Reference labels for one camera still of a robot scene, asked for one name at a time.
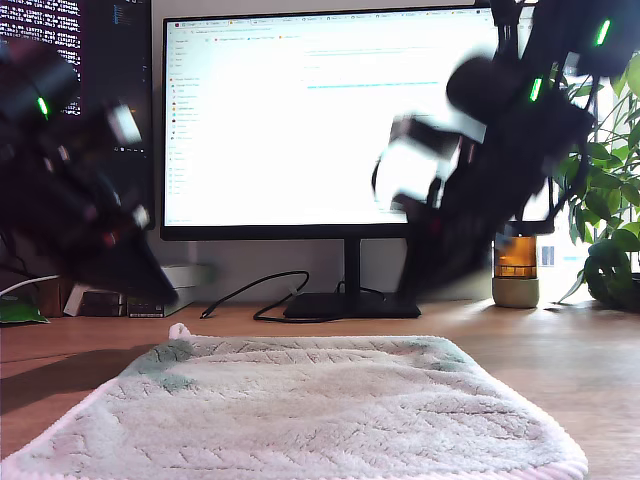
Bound grey tea towel white hem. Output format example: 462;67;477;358
0;322;589;480

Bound small dark box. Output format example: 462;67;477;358
81;291;126;318

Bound green and white box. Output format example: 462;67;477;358
127;289;199;319

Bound small white blue box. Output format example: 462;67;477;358
63;283;86;317

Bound brown wooden block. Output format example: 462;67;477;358
37;279;76;317

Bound amber glass jar grey base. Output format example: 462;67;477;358
490;234;541;309

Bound green packet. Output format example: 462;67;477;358
0;294;51;326

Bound green houseplant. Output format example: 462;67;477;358
547;49;640;314

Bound large monitor white screen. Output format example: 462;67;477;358
160;5;555;321

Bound dark terminal monitor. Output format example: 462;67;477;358
0;0;157;232

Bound thin black desk cable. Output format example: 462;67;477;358
335;279;389;304

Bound white cable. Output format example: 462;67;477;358
0;273;61;299

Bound black cable with plug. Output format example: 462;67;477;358
200;270;311;323

